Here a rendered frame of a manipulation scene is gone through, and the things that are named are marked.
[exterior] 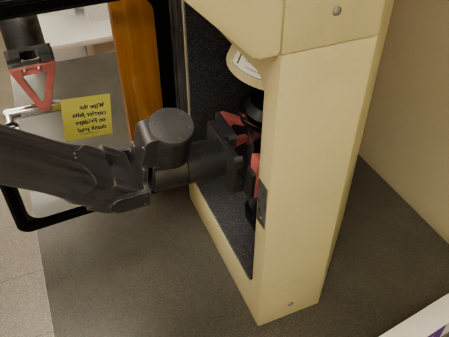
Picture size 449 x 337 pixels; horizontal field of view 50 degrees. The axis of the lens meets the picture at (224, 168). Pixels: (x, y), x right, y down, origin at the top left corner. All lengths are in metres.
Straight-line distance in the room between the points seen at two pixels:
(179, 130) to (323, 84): 0.19
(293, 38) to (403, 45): 0.55
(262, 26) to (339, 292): 0.53
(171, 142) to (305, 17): 0.22
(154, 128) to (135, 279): 0.35
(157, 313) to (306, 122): 0.43
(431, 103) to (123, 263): 0.63
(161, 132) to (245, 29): 0.21
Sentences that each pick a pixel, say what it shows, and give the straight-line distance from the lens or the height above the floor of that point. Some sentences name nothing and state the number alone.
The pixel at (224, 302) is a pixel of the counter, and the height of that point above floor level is 0.94.
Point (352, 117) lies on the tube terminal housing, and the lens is 0.56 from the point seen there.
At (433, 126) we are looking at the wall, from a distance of 0.97.
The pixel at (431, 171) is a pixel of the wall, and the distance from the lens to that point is 1.00.
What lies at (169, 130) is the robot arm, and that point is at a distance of 0.59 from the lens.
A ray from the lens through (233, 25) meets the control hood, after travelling 0.43.
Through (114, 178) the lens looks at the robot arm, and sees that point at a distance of 0.61.
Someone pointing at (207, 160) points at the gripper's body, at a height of 1.20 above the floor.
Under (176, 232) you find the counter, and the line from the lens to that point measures 0.92.
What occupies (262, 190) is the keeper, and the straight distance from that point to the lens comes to 0.58.
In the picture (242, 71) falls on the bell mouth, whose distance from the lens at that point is 0.60.
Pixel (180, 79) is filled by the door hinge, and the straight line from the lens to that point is 0.81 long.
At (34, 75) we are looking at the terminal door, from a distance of 0.74.
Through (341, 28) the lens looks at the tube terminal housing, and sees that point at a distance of 0.49.
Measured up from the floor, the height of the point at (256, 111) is 1.25.
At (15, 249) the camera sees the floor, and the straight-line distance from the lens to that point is 2.29.
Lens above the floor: 1.62
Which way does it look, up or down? 41 degrees down
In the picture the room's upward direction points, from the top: straight up
